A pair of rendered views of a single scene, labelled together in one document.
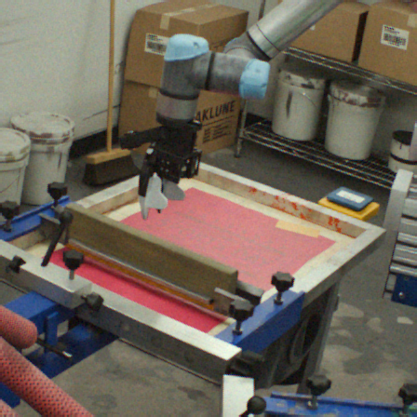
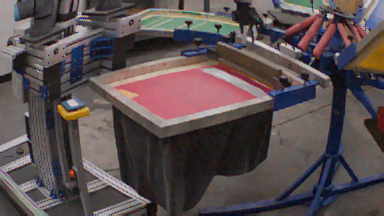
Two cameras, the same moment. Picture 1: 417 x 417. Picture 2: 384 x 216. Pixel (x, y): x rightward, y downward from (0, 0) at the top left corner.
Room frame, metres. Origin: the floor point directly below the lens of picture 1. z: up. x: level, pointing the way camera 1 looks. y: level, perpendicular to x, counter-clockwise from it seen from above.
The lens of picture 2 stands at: (4.06, 0.96, 1.76)
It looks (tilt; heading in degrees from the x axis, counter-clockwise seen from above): 21 degrees down; 206
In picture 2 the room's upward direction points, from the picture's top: 2 degrees clockwise
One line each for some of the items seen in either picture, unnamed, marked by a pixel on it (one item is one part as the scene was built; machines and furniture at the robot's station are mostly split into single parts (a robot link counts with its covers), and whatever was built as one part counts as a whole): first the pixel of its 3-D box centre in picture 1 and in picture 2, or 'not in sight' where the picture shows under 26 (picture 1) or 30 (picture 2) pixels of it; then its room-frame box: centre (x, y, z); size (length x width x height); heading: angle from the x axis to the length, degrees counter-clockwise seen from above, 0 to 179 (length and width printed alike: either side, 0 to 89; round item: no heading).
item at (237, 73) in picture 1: (238, 73); not in sight; (1.81, -0.01, 1.41); 0.11 x 0.11 x 0.08; 89
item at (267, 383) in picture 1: (268, 338); not in sight; (1.96, -0.17, 0.79); 0.46 x 0.09 x 0.33; 152
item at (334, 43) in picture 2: not in sight; (338, 105); (1.06, 0.51, 0.67); 0.39 x 0.39 x 1.35
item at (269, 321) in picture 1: (255, 329); (212, 54); (1.65, -0.12, 0.98); 0.30 x 0.05 x 0.07; 152
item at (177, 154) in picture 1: (173, 146); (243, 12); (1.79, 0.09, 1.26); 0.09 x 0.08 x 0.12; 63
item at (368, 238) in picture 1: (197, 244); (207, 82); (2.00, 0.01, 0.97); 0.79 x 0.58 x 0.04; 152
